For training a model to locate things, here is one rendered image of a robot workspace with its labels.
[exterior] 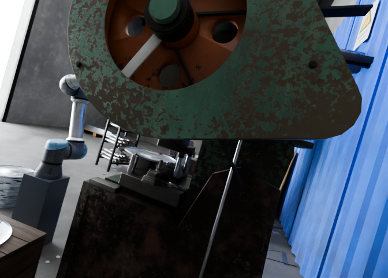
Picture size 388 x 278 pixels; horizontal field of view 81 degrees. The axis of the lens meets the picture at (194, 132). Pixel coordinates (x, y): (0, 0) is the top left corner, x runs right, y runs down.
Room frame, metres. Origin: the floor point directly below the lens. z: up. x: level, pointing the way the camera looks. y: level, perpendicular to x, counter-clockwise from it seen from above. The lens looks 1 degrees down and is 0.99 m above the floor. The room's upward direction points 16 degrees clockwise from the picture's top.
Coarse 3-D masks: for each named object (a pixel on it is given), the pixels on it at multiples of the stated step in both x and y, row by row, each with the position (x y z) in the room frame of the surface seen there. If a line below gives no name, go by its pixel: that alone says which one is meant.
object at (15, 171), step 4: (0, 168) 1.80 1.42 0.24; (4, 168) 1.82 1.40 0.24; (8, 168) 1.85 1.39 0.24; (12, 168) 1.87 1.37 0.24; (16, 168) 1.89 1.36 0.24; (20, 168) 1.92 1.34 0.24; (24, 168) 1.95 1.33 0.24; (28, 168) 1.96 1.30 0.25; (0, 172) 1.73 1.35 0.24; (4, 172) 1.75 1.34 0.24; (8, 172) 1.76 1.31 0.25; (12, 172) 1.78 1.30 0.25; (16, 172) 1.80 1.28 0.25; (20, 172) 1.82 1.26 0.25; (24, 172) 1.86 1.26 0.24; (28, 172) 1.88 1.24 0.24; (4, 176) 1.68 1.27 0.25; (8, 176) 1.69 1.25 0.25; (12, 176) 1.72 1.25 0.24; (16, 176) 1.74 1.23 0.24; (20, 176) 1.76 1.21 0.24
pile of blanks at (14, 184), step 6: (0, 180) 1.67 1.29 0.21; (6, 180) 1.70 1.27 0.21; (12, 180) 1.70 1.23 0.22; (18, 180) 1.74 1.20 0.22; (0, 186) 1.68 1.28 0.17; (6, 186) 1.70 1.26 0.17; (12, 186) 1.71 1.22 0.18; (18, 186) 1.76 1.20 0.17; (0, 192) 1.68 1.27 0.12; (6, 192) 1.70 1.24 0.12; (12, 192) 1.72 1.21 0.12; (0, 198) 1.68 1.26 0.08; (6, 198) 1.72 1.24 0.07; (12, 198) 1.74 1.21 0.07; (0, 204) 1.69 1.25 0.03; (6, 204) 1.72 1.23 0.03; (12, 204) 1.74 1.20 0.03
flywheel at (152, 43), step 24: (120, 0) 0.89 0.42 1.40; (144, 0) 0.87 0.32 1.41; (168, 0) 0.69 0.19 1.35; (192, 0) 0.82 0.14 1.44; (216, 0) 0.80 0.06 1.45; (240, 0) 0.78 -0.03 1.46; (120, 24) 0.89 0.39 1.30; (168, 24) 0.71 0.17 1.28; (192, 24) 0.76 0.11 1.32; (216, 24) 0.82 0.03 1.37; (240, 24) 0.77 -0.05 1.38; (120, 48) 0.88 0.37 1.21; (144, 48) 0.80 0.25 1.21; (168, 48) 0.83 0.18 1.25; (192, 48) 0.81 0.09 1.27; (216, 48) 0.79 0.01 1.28; (144, 72) 0.85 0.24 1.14; (192, 72) 0.80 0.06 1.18
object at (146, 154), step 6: (126, 150) 1.15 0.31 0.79; (132, 150) 1.23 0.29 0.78; (138, 150) 1.28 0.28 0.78; (144, 150) 1.35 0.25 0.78; (150, 150) 1.38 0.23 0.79; (144, 156) 1.16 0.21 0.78; (150, 156) 1.19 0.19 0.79; (156, 156) 1.23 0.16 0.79; (162, 156) 1.33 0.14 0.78; (168, 156) 1.36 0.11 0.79; (174, 162) 1.24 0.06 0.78
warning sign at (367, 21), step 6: (378, 0) 2.07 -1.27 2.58; (372, 12) 2.12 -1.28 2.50; (366, 18) 2.24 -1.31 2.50; (372, 18) 2.07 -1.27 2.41; (366, 24) 2.19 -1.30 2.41; (360, 30) 2.31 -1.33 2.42; (366, 30) 2.14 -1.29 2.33; (360, 36) 2.25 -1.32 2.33; (366, 36) 2.10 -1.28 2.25; (360, 42) 2.20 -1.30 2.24; (354, 48) 2.34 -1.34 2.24
